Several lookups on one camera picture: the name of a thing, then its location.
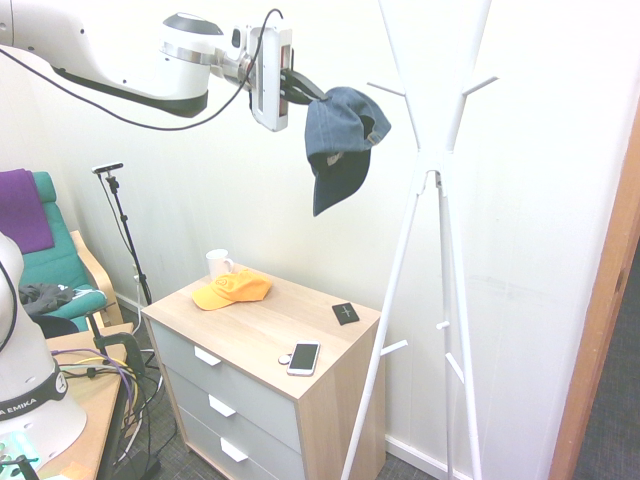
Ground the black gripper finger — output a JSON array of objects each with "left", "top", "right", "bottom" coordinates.
[
  {"left": 280, "top": 88, "right": 322, "bottom": 109},
  {"left": 283, "top": 68, "right": 332, "bottom": 102}
]

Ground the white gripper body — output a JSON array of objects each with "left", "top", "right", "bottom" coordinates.
[{"left": 247, "top": 24, "right": 296, "bottom": 134}]

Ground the blue denim cap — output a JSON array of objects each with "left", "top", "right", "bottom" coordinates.
[{"left": 304, "top": 86, "right": 393, "bottom": 218}]

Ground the yellow cap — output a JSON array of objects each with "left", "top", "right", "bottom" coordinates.
[{"left": 191, "top": 268, "right": 274, "bottom": 312}]

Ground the white coat rack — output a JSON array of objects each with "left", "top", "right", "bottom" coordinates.
[{"left": 340, "top": 0, "right": 501, "bottom": 480}]

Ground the white mug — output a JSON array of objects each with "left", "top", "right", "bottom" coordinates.
[{"left": 205, "top": 248, "right": 236, "bottom": 282}]

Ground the small black square card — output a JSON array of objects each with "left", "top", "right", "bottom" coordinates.
[{"left": 331, "top": 302, "right": 361, "bottom": 327}]

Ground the white smartphone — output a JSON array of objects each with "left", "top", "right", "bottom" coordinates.
[{"left": 286, "top": 340, "right": 322, "bottom": 377}]

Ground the purple cloth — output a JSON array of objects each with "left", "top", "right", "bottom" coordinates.
[{"left": 0, "top": 168, "right": 56, "bottom": 254}]

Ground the green wooden armchair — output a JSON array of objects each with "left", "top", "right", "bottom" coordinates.
[{"left": 0, "top": 171, "right": 124, "bottom": 332}]

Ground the wooden drawer chest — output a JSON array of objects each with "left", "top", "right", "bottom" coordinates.
[{"left": 141, "top": 272, "right": 388, "bottom": 480}]

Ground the grey drawer front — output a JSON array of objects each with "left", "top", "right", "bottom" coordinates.
[
  {"left": 148, "top": 319, "right": 302, "bottom": 442},
  {"left": 163, "top": 363, "right": 304, "bottom": 472},
  {"left": 174, "top": 403, "right": 306, "bottom": 480}
]

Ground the black C-clamp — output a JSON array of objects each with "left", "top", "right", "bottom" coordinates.
[{"left": 84, "top": 310, "right": 148, "bottom": 379}]

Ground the dark grey clothing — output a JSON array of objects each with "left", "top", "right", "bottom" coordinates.
[{"left": 11, "top": 282, "right": 77, "bottom": 319}]

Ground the orange sticky note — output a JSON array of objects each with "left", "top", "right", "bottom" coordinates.
[{"left": 58, "top": 460, "right": 94, "bottom": 480}]

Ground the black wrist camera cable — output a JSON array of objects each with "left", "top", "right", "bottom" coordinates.
[{"left": 0, "top": 7, "right": 287, "bottom": 133}]

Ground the black camera stand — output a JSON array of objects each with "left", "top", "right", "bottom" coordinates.
[{"left": 102, "top": 172, "right": 154, "bottom": 307}]

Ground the white drawer handle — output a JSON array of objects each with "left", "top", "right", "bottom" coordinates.
[
  {"left": 219, "top": 437, "right": 250, "bottom": 463},
  {"left": 207, "top": 394, "right": 238, "bottom": 418},
  {"left": 193, "top": 346, "right": 223, "bottom": 369}
]

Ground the white cable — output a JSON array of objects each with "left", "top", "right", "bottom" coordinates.
[{"left": 131, "top": 272, "right": 167, "bottom": 369}]

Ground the purple cable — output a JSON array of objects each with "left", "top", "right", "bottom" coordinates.
[{"left": 53, "top": 358, "right": 142, "bottom": 419}]

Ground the yellow cable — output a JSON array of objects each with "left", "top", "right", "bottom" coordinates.
[{"left": 49, "top": 354, "right": 140, "bottom": 419}]

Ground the wooden door frame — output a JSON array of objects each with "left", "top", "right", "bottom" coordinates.
[{"left": 546, "top": 97, "right": 640, "bottom": 480}]

